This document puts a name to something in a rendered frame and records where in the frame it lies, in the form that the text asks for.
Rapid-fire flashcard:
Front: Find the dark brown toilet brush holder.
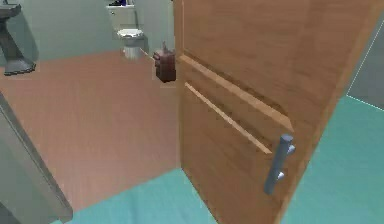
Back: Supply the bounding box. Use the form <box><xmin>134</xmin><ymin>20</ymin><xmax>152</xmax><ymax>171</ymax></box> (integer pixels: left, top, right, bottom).
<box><xmin>152</xmin><ymin>41</ymin><xmax>177</xmax><ymax>84</ymax></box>

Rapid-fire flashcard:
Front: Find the brown wooden room door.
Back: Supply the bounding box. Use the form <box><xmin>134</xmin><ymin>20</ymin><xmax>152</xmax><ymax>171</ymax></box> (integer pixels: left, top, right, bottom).
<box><xmin>173</xmin><ymin>0</ymin><xmax>384</xmax><ymax>224</ymax></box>

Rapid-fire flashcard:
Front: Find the white toilet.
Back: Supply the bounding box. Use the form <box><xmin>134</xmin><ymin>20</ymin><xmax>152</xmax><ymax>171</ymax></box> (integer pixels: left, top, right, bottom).
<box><xmin>105</xmin><ymin>3</ymin><xmax>146</xmax><ymax>61</ymax></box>

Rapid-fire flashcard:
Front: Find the grey bar door handle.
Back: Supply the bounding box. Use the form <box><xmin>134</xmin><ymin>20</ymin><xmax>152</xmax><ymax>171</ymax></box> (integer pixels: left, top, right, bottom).
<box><xmin>263</xmin><ymin>133</ymin><xmax>297</xmax><ymax>196</ymax></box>

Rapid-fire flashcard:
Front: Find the grey pedestal sink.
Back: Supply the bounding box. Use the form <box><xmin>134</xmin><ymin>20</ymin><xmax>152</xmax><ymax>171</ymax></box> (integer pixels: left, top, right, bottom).
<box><xmin>0</xmin><ymin>2</ymin><xmax>37</xmax><ymax>76</ymax></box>

